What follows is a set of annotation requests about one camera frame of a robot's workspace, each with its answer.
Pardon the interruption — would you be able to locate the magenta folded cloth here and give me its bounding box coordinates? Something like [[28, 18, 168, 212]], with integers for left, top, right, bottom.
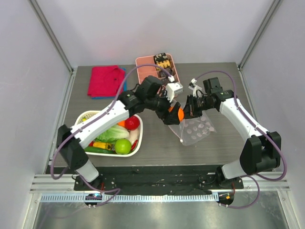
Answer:
[[87, 65, 125, 99]]

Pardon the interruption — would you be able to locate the blue folded cloth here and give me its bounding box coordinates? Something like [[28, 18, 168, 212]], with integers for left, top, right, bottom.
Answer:
[[91, 67, 128, 100]]

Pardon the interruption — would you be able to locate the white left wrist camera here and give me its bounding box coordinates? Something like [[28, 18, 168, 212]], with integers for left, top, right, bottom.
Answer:
[[165, 76, 183, 102]]

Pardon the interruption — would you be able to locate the clear zip top bag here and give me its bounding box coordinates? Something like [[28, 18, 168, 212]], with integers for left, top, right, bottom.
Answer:
[[169, 113, 216, 146]]

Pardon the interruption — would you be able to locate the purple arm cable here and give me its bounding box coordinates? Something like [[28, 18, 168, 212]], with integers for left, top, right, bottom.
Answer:
[[193, 70, 287, 209], [50, 64, 174, 219]]

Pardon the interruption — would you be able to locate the dark brown sock roll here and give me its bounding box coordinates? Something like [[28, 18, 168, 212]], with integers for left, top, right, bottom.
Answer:
[[158, 68, 174, 78]]

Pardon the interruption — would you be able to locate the green toy lettuce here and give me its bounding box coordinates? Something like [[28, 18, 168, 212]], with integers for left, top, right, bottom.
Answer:
[[96, 125, 129, 142]]

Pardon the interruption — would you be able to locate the green toy cucumber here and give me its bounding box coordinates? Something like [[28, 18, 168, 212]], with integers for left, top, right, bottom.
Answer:
[[84, 146, 115, 154]]

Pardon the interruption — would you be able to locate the red toy apple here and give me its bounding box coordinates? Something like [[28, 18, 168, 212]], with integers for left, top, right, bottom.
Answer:
[[124, 116, 140, 131]]

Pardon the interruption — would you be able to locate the black patterned sock roll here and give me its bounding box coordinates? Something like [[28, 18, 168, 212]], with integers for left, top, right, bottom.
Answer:
[[153, 52, 168, 62]]

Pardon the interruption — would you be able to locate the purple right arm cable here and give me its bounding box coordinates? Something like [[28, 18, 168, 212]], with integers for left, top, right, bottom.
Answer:
[[193, 70, 287, 209]]

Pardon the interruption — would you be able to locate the red toy chili pepper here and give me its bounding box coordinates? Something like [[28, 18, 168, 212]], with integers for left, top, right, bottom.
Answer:
[[131, 140, 138, 151]]

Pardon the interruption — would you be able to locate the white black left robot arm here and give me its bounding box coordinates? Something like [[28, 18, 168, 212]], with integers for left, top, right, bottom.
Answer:
[[56, 76, 183, 190]]

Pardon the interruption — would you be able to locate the yellow black sock roll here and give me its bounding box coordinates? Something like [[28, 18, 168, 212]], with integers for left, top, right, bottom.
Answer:
[[155, 60, 171, 71]]

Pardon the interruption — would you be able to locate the perforated metal cable tray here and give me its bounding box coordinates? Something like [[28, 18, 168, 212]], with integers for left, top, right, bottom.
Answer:
[[40, 193, 219, 203]]

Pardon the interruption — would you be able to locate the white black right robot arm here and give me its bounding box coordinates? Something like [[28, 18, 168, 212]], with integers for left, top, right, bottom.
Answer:
[[183, 77, 281, 188]]

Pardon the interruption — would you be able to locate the pink divided organizer tray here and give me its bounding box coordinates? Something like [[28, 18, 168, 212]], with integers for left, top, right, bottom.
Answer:
[[135, 53, 180, 86]]

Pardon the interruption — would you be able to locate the white toy radish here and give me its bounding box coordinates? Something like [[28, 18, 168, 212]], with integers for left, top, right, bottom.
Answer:
[[128, 129, 139, 144]]

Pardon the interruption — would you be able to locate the green toy apple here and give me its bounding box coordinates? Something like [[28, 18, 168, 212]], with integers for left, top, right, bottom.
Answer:
[[114, 139, 132, 155]]

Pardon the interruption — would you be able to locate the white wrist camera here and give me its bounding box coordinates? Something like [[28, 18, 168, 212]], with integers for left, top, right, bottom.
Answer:
[[188, 78, 204, 97], [165, 76, 183, 102]]

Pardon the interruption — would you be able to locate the small orange toy fruit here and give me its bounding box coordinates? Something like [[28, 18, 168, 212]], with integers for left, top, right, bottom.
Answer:
[[117, 120, 125, 127]]

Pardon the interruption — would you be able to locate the white perforated plastic basket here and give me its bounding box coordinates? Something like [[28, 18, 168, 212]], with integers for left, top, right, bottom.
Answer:
[[74, 111, 143, 157]]

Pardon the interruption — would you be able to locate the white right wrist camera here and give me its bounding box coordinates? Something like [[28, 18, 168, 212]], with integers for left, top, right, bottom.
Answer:
[[188, 78, 204, 97]]

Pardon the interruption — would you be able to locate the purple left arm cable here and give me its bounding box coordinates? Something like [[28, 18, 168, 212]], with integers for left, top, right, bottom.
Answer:
[[50, 64, 174, 219]]

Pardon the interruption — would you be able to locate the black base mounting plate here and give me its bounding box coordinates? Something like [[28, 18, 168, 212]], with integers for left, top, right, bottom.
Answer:
[[73, 164, 244, 195]]

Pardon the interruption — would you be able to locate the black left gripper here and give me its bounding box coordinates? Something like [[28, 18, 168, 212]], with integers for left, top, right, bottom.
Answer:
[[145, 89, 180, 125]]

